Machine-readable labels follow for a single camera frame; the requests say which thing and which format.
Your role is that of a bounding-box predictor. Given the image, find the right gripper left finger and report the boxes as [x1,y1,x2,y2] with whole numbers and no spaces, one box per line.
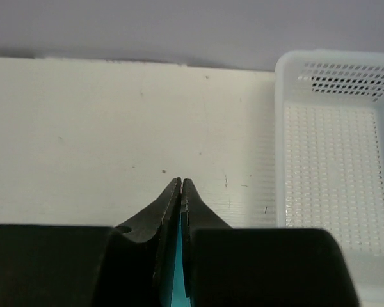
[0,178,181,306]

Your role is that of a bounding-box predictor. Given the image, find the white plastic basket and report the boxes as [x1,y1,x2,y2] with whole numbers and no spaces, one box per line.
[275,49,384,304]

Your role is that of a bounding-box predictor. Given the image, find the teal t shirt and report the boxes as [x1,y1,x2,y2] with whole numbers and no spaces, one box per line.
[171,219,191,307]

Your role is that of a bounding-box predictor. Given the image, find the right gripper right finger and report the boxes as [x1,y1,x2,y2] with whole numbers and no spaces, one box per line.
[180,178,360,306]

